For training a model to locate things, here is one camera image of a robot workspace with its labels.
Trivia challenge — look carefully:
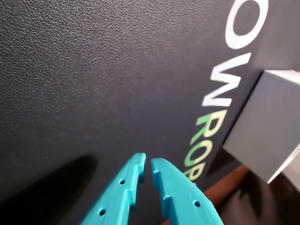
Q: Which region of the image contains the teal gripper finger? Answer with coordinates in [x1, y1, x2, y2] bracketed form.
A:
[78, 152, 147, 225]
[150, 158, 225, 225]

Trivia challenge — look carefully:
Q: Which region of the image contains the white open paper box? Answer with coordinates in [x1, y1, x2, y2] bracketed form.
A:
[222, 69, 300, 185]

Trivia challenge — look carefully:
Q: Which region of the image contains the dark mat with WOWROBO print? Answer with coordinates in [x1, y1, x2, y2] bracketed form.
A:
[0, 0, 300, 225]

